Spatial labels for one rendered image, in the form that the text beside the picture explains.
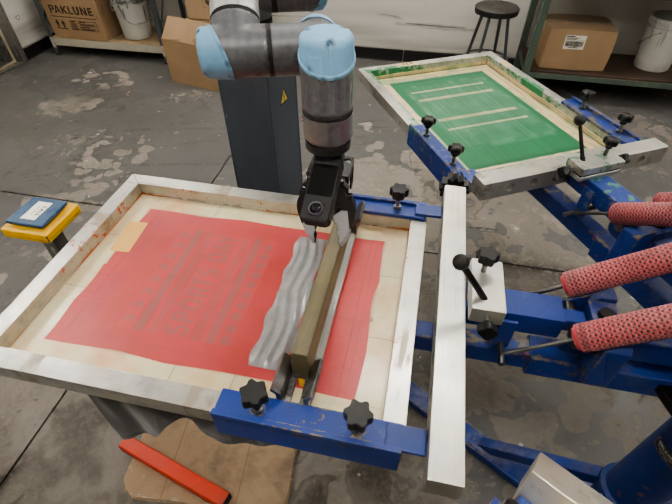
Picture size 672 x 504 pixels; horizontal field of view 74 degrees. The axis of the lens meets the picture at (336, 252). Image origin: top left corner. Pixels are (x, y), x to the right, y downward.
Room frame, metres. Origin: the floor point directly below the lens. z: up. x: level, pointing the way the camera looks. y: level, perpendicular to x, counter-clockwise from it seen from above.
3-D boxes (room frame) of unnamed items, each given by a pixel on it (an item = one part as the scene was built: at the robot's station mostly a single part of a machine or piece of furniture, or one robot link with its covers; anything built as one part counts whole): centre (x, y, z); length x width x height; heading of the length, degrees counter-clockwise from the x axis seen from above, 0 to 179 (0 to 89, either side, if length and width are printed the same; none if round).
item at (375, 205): (0.86, -0.07, 0.98); 0.30 x 0.05 x 0.07; 78
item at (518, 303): (0.52, -0.33, 1.02); 0.17 x 0.06 x 0.05; 78
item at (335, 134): (0.61, 0.02, 1.34); 0.08 x 0.08 x 0.05
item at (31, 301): (0.63, 0.22, 0.97); 0.79 x 0.58 x 0.04; 78
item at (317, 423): (0.31, 0.05, 0.98); 0.30 x 0.05 x 0.07; 78
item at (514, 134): (1.28, -0.53, 1.05); 1.08 x 0.61 x 0.23; 18
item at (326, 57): (0.62, 0.01, 1.42); 0.09 x 0.08 x 0.11; 7
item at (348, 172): (0.62, 0.01, 1.26); 0.09 x 0.08 x 0.12; 169
